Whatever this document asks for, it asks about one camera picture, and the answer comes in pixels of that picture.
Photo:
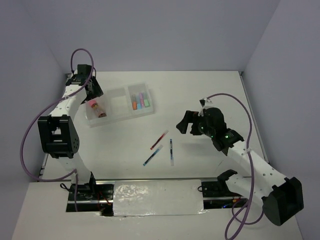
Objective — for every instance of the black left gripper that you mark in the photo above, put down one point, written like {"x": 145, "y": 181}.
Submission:
{"x": 97, "y": 91}

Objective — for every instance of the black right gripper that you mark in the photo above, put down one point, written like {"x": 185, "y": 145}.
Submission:
{"x": 189, "y": 117}

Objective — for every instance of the pink-lidded small bottle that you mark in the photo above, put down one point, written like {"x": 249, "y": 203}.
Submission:
{"x": 98, "y": 111}

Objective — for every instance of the dark blue pen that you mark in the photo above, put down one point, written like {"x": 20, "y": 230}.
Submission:
{"x": 171, "y": 152}

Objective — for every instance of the orange highlighter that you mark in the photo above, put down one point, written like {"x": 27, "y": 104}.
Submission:
{"x": 134, "y": 102}

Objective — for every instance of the blue highlighter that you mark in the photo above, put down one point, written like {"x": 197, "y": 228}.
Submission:
{"x": 138, "y": 102}

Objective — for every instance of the green highlighter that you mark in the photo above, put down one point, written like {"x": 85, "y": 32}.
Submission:
{"x": 146, "y": 100}

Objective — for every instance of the pink highlighter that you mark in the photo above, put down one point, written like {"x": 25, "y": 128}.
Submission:
{"x": 142, "y": 103}

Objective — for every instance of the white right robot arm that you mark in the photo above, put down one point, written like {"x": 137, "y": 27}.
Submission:
{"x": 279, "y": 197}

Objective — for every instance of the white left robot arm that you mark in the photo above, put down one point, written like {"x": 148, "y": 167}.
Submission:
{"x": 58, "y": 134}

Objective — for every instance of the red pen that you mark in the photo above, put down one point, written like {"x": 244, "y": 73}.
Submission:
{"x": 159, "y": 139}

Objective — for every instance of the white three-compartment tray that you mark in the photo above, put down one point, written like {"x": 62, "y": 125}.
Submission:
{"x": 117, "y": 103}

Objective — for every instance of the light blue pen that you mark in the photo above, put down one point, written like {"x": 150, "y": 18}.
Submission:
{"x": 152, "y": 155}

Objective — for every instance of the silver foil cover panel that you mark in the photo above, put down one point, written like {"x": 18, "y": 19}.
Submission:
{"x": 157, "y": 198}

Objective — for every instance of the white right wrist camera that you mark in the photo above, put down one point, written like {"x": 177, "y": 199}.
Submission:
{"x": 205, "y": 103}

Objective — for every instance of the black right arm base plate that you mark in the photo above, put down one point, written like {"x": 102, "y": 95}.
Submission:
{"x": 216, "y": 189}

